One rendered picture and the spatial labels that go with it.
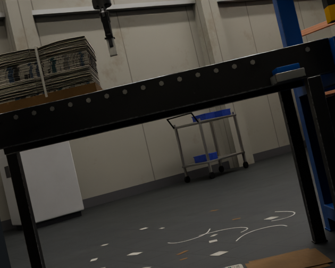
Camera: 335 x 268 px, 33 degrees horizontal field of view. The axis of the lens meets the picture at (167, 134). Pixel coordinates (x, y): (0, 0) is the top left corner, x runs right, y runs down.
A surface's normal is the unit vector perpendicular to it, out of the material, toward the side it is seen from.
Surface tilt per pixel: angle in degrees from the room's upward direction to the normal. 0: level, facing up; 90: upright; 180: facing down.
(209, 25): 90
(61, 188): 90
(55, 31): 90
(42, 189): 90
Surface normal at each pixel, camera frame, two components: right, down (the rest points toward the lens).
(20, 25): 0.51, -0.14
